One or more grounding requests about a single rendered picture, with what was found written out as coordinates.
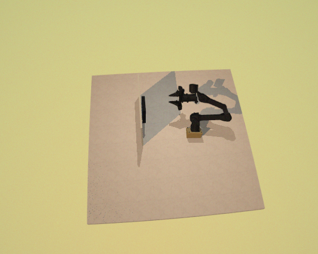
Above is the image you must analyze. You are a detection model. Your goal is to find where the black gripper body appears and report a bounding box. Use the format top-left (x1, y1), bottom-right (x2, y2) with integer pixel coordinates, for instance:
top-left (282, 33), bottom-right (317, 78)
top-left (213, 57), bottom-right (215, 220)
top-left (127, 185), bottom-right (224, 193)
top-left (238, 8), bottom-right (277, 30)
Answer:
top-left (178, 86), bottom-right (190, 110)

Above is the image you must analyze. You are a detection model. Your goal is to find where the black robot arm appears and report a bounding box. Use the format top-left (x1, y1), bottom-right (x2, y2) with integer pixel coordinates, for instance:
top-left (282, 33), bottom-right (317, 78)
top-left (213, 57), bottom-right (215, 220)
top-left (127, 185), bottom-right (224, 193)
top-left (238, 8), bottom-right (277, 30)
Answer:
top-left (189, 84), bottom-right (232, 132)

